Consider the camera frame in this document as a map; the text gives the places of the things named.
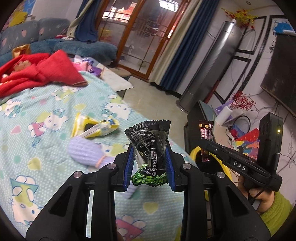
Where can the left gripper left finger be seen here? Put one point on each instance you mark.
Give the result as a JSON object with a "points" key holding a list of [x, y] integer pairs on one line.
{"points": [[124, 162]]}

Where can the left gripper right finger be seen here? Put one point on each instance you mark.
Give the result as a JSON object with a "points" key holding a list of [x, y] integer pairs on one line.
{"points": [[174, 161]]}

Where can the black green snack packet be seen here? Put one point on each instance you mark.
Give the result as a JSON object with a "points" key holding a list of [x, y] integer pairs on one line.
{"points": [[149, 141]]}

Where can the brown chocolate bar wrapper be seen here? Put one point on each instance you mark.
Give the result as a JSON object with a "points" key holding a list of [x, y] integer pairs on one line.
{"points": [[205, 127]]}

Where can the white foam net sleeve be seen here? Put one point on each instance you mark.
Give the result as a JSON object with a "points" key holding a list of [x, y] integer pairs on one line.
{"points": [[131, 190]]}

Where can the green sleeve right forearm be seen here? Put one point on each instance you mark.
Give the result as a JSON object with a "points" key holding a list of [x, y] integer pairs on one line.
{"points": [[277, 214]]}

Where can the yellow rimmed black trash bin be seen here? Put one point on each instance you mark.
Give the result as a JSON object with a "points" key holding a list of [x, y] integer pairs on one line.
{"points": [[208, 168]]}

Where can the person's right hand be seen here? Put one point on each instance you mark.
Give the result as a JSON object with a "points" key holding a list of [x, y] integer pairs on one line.
{"points": [[266, 197]]}

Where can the colourful portrait painting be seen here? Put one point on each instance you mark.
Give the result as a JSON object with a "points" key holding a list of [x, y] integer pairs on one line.
{"points": [[248, 144]]}

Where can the purple foam net sleeve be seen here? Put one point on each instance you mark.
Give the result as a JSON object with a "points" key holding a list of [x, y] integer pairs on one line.
{"points": [[88, 153]]}

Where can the yellow torn snack packet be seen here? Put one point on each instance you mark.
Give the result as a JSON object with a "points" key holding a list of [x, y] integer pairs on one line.
{"points": [[87, 127]]}

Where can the white paper towel roll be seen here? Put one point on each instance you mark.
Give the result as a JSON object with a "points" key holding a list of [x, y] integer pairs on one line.
{"points": [[222, 114]]}

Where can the white marble coffee table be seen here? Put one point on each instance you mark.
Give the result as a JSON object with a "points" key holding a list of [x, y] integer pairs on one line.
{"points": [[117, 83]]}

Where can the red berry branch decoration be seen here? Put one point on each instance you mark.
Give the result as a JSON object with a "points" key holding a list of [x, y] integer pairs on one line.
{"points": [[241, 101]]}

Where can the round blue stool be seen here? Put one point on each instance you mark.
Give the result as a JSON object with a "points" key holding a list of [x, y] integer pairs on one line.
{"points": [[121, 72]]}

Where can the Hello Kitty blanket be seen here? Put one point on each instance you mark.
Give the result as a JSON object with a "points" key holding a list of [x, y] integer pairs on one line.
{"points": [[36, 127]]}

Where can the purple pink clothes pile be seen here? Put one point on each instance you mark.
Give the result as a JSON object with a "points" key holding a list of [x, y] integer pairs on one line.
{"points": [[86, 64]]}

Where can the silver tower air conditioner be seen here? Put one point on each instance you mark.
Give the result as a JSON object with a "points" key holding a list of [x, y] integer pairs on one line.
{"points": [[212, 67]]}

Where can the wooden glass sliding door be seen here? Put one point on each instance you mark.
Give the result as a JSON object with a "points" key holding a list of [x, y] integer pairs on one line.
{"points": [[140, 30]]}

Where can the red cloth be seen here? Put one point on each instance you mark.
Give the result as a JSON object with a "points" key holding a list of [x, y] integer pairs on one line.
{"points": [[37, 70]]}

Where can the blue curtain right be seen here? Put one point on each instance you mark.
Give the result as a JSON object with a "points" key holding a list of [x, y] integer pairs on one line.
{"points": [[189, 45]]}

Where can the blue curtain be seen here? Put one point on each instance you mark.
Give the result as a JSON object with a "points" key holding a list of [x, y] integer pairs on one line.
{"points": [[86, 31], [189, 45]]}

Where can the blue curtain left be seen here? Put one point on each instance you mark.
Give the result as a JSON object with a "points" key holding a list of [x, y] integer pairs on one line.
{"points": [[86, 31]]}

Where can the yellow flower decoration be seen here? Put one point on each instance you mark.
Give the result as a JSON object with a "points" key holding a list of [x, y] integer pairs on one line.
{"points": [[244, 18]]}

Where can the grey heart pattern sofa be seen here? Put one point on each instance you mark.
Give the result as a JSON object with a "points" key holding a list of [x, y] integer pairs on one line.
{"points": [[40, 35]]}

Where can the black tracking camera module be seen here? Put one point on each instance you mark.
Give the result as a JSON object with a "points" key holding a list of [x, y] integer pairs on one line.
{"points": [[270, 141]]}

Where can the wall mounted television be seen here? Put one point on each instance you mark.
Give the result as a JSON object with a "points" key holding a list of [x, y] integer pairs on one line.
{"points": [[280, 79]]}

